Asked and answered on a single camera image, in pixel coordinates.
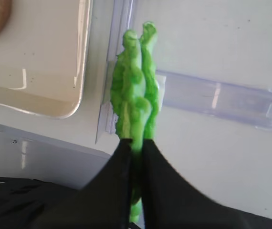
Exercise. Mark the cream plastic tray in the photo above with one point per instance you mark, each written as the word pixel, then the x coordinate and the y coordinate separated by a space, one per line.
pixel 43 49

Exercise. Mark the green lettuce leaf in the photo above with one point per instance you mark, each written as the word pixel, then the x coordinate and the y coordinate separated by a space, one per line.
pixel 147 42
pixel 132 68

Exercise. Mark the clear acrylic holder rack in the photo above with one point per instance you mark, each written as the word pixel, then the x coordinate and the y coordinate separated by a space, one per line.
pixel 204 90

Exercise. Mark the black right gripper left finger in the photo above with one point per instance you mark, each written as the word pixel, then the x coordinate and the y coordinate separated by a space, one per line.
pixel 104 203

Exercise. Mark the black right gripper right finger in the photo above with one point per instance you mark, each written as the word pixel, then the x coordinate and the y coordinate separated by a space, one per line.
pixel 170 202

